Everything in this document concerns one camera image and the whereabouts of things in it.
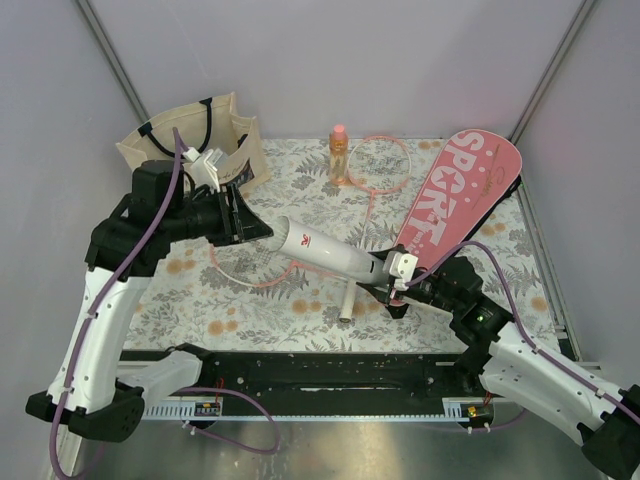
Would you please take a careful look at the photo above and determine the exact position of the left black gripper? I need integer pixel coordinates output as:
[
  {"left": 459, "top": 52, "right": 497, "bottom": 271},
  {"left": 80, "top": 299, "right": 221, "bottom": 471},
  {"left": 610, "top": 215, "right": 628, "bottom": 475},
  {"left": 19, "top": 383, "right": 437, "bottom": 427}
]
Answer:
[{"left": 164, "top": 180, "right": 274, "bottom": 246}]

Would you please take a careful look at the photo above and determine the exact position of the white shuttlecock tube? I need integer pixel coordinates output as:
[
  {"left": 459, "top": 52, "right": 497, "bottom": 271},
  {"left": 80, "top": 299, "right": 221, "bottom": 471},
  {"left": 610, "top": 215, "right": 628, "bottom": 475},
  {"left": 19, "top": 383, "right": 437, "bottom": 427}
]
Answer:
[{"left": 266, "top": 216, "right": 393, "bottom": 287}]

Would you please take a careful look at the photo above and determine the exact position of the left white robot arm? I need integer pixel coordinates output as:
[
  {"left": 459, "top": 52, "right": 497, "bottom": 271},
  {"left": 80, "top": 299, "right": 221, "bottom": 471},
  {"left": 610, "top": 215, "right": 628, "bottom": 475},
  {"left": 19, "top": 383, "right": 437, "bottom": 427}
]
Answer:
[{"left": 26, "top": 160, "right": 273, "bottom": 443}]

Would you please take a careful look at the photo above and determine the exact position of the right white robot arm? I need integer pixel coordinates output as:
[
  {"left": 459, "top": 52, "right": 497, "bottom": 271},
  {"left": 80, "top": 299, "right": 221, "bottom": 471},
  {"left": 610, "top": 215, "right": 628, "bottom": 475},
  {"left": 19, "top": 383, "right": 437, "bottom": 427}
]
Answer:
[{"left": 363, "top": 247, "right": 639, "bottom": 479}]

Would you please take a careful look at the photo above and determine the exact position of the pink racket near left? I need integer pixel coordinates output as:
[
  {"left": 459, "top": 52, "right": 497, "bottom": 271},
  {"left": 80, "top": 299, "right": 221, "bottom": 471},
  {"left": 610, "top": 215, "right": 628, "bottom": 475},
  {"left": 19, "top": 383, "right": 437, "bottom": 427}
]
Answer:
[{"left": 210, "top": 240, "right": 346, "bottom": 288}]

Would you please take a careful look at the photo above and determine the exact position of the floral table mat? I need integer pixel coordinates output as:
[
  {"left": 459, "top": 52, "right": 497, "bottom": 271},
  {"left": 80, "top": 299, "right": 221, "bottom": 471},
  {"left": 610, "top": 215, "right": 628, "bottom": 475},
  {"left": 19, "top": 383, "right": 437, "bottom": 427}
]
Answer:
[{"left": 126, "top": 139, "right": 558, "bottom": 353}]

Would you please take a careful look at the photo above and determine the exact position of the pink racket near bottle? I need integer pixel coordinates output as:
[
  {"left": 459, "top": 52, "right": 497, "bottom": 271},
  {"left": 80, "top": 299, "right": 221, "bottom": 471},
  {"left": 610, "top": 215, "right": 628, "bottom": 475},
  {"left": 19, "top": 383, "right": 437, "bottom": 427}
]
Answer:
[{"left": 338, "top": 135, "right": 412, "bottom": 248}]

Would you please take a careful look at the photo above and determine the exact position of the beige canvas tote bag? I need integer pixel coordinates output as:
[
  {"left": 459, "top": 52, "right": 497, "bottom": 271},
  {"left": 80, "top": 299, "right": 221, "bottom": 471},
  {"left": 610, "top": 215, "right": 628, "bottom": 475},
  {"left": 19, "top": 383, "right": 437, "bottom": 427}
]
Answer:
[{"left": 116, "top": 93, "right": 272, "bottom": 195}]

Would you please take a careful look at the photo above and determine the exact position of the orange drink bottle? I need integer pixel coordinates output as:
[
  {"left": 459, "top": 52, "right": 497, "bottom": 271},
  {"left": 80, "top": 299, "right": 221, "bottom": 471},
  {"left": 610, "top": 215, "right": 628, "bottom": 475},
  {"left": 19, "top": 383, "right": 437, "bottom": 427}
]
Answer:
[{"left": 329, "top": 124, "right": 349, "bottom": 185}]

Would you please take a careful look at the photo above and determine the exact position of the pink racket cover bag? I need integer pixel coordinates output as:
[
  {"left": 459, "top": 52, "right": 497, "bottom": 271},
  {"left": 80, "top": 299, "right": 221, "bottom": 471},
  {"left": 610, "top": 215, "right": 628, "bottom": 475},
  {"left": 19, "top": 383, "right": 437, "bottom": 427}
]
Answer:
[{"left": 395, "top": 129, "right": 522, "bottom": 281}]

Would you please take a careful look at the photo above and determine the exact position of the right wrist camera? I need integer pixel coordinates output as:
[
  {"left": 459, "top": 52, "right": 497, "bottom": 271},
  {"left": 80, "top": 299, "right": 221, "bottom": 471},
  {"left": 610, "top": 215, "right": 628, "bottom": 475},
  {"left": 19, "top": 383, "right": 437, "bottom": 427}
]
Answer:
[{"left": 385, "top": 251, "right": 418, "bottom": 292}]

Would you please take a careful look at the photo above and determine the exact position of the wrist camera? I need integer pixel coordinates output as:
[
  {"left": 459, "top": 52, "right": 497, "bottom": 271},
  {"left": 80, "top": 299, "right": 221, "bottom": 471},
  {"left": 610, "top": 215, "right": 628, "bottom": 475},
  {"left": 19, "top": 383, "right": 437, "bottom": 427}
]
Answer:
[
  {"left": 385, "top": 251, "right": 418, "bottom": 292},
  {"left": 183, "top": 147, "right": 228, "bottom": 192}
]

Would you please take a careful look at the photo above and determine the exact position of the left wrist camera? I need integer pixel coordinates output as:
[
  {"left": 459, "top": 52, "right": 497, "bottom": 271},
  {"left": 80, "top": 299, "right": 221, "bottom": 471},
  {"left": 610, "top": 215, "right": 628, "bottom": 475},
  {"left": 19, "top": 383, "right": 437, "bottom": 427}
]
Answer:
[{"left": 183, "top": 147, "right": 228, "bottom": 192}]

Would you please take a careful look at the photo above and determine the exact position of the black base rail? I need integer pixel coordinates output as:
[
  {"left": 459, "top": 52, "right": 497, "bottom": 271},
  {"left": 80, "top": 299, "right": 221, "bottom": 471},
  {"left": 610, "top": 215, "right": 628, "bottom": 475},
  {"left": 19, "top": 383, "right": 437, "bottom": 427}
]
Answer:
[{"left": 197, "top": 352, "right": 485, "bottom": 402}]

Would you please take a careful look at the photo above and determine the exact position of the white cable duct strip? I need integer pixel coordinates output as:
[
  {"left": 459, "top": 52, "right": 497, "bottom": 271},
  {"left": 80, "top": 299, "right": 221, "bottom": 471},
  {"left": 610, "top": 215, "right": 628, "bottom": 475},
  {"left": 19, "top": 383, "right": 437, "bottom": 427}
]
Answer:
[{"left": 143, "top": 390, "right": 494, "bottom": 424}]

